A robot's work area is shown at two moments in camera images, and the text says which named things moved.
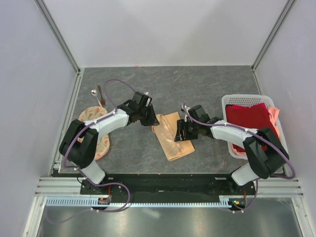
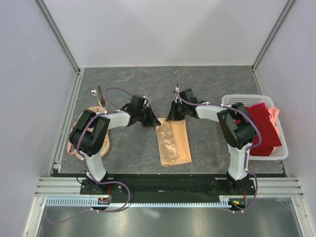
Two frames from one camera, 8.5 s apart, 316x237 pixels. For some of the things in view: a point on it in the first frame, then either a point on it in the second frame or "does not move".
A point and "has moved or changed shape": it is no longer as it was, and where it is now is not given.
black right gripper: x=181 y=125 -> x=172 y=114
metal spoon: x=94 y=92 does not move
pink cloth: x=274 y=113 does not move
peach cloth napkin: x=165 y=132 has moved or changed shape
